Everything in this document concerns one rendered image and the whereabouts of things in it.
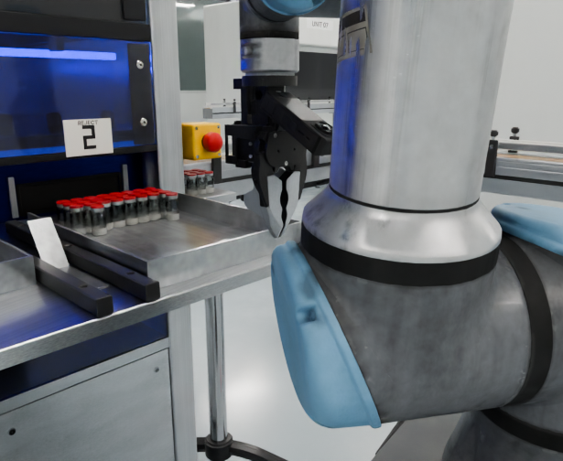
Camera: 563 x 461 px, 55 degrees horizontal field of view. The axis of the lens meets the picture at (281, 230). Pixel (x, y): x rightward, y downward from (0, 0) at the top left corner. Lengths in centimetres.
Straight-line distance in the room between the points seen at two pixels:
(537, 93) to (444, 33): 179
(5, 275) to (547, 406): 54
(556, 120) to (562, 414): 169
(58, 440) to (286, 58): 79
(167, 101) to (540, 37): 137
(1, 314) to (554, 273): 50
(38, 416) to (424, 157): 91
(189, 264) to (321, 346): 38
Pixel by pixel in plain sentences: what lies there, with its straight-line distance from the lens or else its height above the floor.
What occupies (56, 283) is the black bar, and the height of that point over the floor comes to 89.
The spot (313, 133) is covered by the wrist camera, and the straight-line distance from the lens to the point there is 63.
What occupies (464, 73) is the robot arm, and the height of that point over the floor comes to 111.
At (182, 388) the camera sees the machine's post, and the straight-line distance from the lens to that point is 123.
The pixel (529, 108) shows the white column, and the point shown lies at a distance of 206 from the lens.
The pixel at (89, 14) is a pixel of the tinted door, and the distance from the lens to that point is 100.
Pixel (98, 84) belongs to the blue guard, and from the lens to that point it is 99.
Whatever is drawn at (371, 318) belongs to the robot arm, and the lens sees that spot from 29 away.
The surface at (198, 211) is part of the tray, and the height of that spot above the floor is 89.
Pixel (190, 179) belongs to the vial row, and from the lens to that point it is 114.
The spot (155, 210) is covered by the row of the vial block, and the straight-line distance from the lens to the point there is 93.
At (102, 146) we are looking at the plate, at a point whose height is 100.
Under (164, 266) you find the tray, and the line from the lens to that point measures 63.
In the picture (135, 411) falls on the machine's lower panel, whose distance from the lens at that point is 118.
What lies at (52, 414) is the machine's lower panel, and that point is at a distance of 109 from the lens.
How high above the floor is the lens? 110
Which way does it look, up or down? 15 degrees down
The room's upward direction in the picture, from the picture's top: straight up
